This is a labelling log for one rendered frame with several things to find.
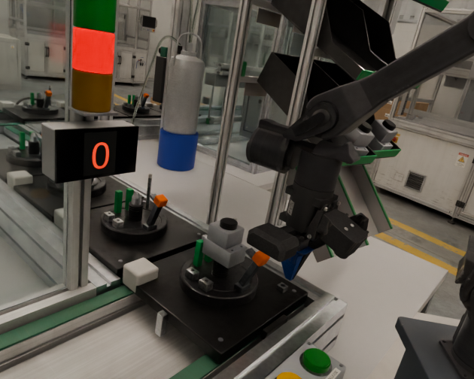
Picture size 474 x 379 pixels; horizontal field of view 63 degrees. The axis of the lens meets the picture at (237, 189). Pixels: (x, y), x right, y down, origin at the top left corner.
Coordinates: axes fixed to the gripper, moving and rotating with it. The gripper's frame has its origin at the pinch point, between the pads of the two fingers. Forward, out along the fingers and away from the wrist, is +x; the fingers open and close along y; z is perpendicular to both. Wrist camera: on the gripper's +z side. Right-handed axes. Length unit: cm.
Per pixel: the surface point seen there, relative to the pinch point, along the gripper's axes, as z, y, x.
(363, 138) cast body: -5.9, 26.6, -15.5
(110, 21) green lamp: -22.8, -18.8, -28.0
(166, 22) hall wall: -987, 745, -50
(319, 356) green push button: 8.3, -0.8, 11.7
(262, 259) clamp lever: -4.9, -1.0, 2.2
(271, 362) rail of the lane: 4.0, -6.4, 13.0
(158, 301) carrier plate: -15.2, -12.0, 12.2
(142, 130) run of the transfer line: -132, 67, 19
